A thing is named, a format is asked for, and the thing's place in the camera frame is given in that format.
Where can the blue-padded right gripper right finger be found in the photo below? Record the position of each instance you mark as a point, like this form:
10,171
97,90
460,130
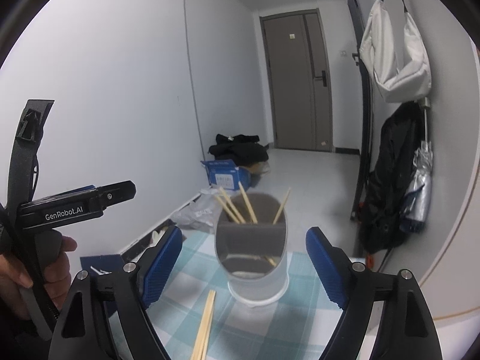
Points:
406,329

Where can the black hanging jacket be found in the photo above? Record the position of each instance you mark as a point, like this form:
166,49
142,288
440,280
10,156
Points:
401,135

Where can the grey plastic bag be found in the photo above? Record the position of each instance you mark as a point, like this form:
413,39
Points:
201,214

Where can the teal plaid placemat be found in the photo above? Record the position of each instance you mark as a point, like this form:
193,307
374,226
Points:
298,326

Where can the blue cardboard box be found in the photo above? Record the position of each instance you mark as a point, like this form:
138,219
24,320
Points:
226,174

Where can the white hanging bag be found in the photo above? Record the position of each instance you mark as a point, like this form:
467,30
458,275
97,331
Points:
400,70

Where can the grey entrance door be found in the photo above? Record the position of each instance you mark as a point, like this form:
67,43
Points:
298,80

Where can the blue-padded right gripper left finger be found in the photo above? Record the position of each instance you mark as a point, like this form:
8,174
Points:
83,330

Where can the person's left hand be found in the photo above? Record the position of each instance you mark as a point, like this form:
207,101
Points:
57,276

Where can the black clothes pile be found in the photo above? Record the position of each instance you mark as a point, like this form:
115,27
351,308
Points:
243,150

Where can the white utensil holder cup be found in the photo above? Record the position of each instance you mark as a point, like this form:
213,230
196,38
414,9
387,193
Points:
254,255

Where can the silver folded umbrella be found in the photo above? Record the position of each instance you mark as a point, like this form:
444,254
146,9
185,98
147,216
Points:
417,200

